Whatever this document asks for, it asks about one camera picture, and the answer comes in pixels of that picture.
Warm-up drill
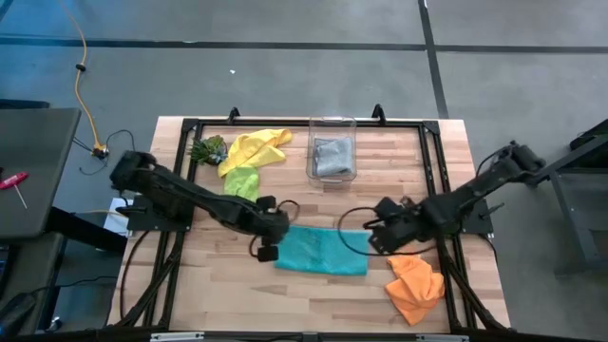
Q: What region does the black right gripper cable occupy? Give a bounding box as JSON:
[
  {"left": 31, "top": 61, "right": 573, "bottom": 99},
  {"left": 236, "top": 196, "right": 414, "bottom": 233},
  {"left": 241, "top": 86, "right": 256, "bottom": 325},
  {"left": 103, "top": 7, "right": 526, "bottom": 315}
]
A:
[{"left": 336, "top": 206, "right": 438, "bottom": 257}]

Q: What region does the clear plastic bin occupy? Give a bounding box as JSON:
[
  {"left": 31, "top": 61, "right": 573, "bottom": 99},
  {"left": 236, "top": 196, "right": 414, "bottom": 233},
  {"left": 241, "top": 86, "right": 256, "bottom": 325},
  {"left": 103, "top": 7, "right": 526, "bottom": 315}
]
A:
[{"left": 306, "top": 116, "right": 359, "bottom": 185}]

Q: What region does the black metal table frame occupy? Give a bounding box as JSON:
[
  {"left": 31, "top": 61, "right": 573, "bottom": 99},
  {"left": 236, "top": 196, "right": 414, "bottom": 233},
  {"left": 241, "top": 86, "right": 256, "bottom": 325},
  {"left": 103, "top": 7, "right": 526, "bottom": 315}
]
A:
[{"left": 106, "top": 116, "right": 512, "bottom": 333}]

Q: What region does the grey desk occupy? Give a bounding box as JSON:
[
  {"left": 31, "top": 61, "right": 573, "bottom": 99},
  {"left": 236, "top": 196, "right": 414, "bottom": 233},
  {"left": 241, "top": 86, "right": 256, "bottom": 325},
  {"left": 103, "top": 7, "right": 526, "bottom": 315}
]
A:
[{"left": 0, "top": 107, "right": 82, "bottom": 239}]

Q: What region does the black metal stand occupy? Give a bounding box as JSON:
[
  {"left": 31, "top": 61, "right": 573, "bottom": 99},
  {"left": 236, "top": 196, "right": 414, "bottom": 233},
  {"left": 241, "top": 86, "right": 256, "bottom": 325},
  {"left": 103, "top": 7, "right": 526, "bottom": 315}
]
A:
[{"left": 536, "top": 118, "right": 608, "bottom": 277}]

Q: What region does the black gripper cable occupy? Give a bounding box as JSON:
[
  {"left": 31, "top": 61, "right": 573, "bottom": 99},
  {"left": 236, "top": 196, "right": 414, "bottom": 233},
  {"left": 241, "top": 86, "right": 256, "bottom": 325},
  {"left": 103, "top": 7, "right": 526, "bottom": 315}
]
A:
[
  {"left": 336, "top": 206, "right": 438, "bottom": 257},
  {"left": 247, "top": 199, "right": 301, "bottom": 260}
]

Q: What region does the orange microfiber towel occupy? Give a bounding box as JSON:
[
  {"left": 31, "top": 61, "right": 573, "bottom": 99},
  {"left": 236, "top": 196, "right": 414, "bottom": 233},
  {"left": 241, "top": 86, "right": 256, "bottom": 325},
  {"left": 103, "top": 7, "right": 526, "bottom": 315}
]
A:
[{"left": 384, "top": 255, "right": 447, "bottom": 327}]

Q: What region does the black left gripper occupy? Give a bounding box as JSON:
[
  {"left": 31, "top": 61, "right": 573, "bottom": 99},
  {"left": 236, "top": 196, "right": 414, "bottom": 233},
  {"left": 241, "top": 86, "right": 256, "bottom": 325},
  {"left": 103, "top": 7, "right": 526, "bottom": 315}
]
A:
[{"left": 249, "top": 194, "right": 291, "bottom": 263}]

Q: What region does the teal microfiber towel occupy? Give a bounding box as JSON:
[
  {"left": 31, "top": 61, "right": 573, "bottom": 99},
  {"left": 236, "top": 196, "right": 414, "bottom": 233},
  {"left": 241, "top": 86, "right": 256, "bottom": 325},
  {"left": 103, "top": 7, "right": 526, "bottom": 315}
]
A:
[{"left": 274, "top": 225, "right": 372, "bottom": 277}]

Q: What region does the grey microfiber towel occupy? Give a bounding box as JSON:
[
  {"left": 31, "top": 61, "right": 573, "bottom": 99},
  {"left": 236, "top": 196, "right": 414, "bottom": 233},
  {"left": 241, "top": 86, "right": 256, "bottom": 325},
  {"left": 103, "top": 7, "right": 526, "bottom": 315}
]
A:
[{"left": 313, "top": 136, "right": 355, "bottom": 178}]

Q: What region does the white paper sheet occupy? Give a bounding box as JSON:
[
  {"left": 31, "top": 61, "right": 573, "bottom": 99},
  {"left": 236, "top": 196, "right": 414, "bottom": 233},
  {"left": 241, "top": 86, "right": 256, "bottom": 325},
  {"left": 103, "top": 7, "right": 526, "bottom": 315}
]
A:
[{"left": 103, "top": 197, "right": 132, "bottom": 238}]

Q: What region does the silver table bracket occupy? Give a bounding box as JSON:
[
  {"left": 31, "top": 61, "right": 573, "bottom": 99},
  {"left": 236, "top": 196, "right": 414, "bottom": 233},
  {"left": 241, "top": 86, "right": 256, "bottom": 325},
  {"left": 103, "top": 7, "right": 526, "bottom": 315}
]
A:
[
  {"left": 416, "top": 333, "right": 470, "bottom": 342},
  {"left": 150, "top": 331, "right": 205, "bottom": 342}
]

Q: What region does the red-handled screwdriver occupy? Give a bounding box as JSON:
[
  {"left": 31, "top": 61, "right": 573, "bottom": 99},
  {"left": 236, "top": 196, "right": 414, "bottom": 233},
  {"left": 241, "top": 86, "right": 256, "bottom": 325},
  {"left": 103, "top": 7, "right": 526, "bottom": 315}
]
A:
[{"left": 0, "top": 171, "right": 30, "bottom": 210}]

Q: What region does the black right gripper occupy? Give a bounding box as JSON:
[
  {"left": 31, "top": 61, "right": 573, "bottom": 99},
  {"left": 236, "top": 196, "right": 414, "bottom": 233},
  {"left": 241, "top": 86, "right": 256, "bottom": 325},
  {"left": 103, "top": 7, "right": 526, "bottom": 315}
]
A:
[{"left": 363, "top": 196, "right": 428, "bottom": 257}]

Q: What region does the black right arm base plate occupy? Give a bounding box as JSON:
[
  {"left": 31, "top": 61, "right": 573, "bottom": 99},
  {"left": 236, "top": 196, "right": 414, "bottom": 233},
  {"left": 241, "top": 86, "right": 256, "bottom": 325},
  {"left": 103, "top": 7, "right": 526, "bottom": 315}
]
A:
[{"left": 427, "top": 198, "right": 494, "bottom": 235}]

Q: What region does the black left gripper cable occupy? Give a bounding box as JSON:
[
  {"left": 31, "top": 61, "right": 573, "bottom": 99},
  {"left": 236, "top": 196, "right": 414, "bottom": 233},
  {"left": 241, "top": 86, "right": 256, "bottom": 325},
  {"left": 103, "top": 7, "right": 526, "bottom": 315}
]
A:
[{"left": 247, "top": 199, "right": 301, "bottom": 260}]

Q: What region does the yellow cable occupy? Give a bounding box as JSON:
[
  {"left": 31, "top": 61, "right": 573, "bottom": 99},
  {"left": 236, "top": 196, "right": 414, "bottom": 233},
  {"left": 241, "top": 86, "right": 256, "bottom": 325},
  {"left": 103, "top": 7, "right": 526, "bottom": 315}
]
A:
[{"left": 56, "top": 0, "right": 104, "bottom": 151}]

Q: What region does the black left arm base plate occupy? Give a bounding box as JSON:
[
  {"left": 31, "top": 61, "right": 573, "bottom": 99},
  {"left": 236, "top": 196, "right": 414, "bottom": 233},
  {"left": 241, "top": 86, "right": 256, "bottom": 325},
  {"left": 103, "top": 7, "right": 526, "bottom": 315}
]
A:
[{"left": 125, "top": 192, "right": 195, "bottom": 233}]

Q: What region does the green microfiber towel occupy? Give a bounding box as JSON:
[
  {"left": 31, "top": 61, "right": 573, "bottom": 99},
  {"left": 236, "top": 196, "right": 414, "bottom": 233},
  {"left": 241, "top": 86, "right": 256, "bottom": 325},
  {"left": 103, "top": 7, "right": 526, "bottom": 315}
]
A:
[{"left": 222, "top": 165, "right": 261, "bottom": 203}]

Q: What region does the potted succulent plant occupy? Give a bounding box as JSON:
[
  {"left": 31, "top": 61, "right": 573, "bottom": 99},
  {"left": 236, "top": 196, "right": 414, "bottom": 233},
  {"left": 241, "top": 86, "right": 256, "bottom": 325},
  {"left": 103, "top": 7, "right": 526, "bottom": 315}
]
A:
[{"left": 188, "top": 134, "right": 229, "bottom": 166}]

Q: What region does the yellow microfiber towel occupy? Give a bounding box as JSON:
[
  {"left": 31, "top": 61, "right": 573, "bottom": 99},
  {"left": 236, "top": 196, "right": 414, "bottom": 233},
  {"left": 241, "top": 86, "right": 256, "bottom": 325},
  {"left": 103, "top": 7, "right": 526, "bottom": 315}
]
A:
[{"left": 217, "top": 127, "right": 294, "bottom": 180}]

